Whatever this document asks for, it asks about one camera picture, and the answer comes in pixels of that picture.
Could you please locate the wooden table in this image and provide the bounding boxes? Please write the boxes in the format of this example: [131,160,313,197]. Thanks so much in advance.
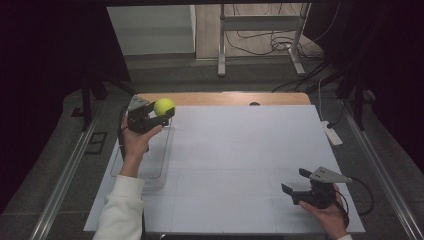
[132,92,312,107]

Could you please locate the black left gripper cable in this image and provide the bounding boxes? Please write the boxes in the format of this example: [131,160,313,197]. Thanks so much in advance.
[116,104,131,161]

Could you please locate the yellow tennis ball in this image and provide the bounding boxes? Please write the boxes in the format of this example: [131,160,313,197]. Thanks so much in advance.
[153,97,177,118]

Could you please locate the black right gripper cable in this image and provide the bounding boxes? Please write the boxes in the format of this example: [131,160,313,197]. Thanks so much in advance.
[334,176,375,228]

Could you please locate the white table board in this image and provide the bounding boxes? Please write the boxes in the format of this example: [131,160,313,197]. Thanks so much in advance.
[83,104,366,234]

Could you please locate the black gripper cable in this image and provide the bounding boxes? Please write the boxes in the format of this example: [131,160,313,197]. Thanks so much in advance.
[334,176,375,228]
[116,104,131,161]

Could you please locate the grey metal stand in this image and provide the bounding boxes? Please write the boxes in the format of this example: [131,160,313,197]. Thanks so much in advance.
[217,3,312,78]

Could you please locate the black power strip cable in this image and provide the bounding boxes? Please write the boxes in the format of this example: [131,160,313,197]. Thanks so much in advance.
[326,99,346,130]

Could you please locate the black stand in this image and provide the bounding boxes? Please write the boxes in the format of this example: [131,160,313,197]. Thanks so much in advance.
[334,63,378,132]
[70,64,138,132]

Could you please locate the person's right hand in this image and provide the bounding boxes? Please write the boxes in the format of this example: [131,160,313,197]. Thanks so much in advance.
[298,192,350,239]

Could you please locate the aluminium rail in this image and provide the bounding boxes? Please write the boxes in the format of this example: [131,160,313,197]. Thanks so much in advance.
[29,106,103,240]
[339,99,424,240]

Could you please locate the person's left hand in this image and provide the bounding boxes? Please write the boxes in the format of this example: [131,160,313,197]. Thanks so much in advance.
[119,112,164,172]

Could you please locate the clear plastic container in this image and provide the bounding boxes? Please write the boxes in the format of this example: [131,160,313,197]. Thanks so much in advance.
[109,112,176,192]

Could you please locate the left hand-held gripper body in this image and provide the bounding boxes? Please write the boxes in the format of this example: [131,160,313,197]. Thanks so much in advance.
[126,94,170,135]

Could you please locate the white power strip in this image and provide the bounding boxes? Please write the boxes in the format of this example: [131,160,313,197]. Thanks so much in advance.
[320,120,344,147]

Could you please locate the tangle of black floor cables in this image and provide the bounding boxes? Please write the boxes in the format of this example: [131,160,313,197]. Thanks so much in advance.
[224,3,341,62]

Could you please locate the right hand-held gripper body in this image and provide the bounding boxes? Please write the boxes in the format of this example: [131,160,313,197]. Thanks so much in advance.
[290,166,353,210]

